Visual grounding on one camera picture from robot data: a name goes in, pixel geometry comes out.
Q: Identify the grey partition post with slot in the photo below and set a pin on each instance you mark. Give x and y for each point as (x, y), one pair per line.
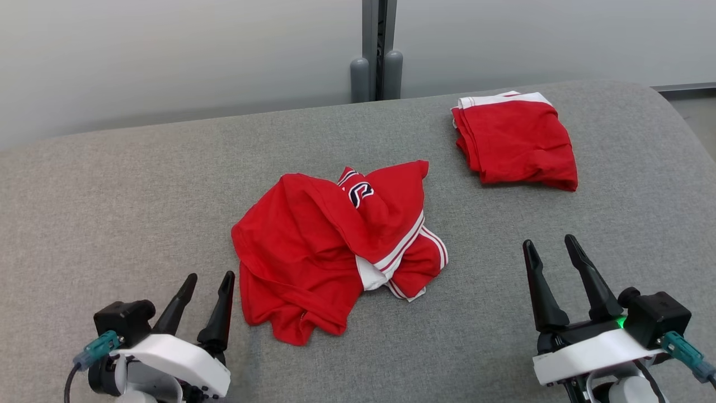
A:
(376, 56)

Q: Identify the teal right camera connector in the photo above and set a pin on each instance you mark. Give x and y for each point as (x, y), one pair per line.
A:
(685, 352)

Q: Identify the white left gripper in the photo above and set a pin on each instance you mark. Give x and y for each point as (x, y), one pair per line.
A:
(179, 358)

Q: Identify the teal camera connector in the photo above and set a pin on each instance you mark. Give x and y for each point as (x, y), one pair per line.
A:
(685, 352)
(98, 347)

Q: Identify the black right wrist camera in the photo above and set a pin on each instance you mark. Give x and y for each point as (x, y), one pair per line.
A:
(657, 316)

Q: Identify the red shorts with white stripe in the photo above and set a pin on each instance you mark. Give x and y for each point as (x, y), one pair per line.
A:
(520, 140)

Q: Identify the teal left camera connector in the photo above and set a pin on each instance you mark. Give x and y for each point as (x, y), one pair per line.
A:
(98, 347)

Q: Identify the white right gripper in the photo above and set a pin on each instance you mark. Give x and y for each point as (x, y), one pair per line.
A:
(587, 350)

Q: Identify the red basketball jersey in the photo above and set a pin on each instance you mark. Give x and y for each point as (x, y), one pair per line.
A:
(296, 252)

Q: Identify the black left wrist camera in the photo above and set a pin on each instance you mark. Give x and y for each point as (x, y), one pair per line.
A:
(123, 322)

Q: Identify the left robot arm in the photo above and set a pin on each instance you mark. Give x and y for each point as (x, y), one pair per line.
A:
(134, 386)

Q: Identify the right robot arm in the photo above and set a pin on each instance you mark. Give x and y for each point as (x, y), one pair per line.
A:
(632, 392)

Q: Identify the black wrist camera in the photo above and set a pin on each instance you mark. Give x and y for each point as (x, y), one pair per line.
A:
(123, 322)
(657, 316)

